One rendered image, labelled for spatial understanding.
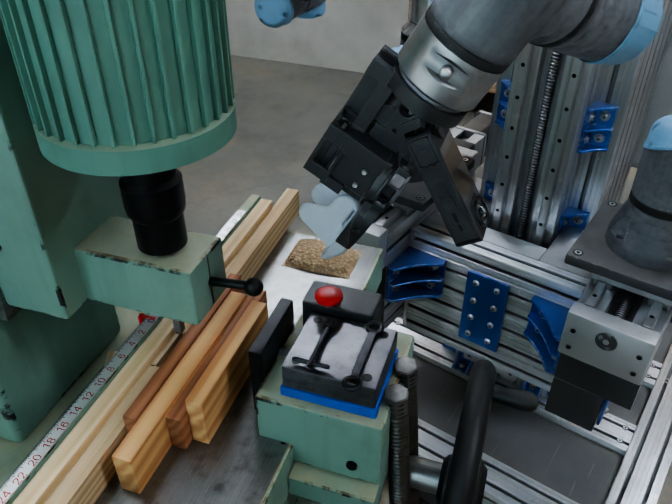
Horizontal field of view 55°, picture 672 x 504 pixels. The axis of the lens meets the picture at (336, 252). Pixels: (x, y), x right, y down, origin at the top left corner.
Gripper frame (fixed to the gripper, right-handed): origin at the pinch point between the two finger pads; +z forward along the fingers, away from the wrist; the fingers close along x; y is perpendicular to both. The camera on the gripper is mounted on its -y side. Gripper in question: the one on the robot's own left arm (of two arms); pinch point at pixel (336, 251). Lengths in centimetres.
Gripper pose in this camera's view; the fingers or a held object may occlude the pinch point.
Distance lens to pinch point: 64.4
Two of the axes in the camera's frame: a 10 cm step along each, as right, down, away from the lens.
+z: -4.8, 6.1, 6.3
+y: -8.2, -5.6, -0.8
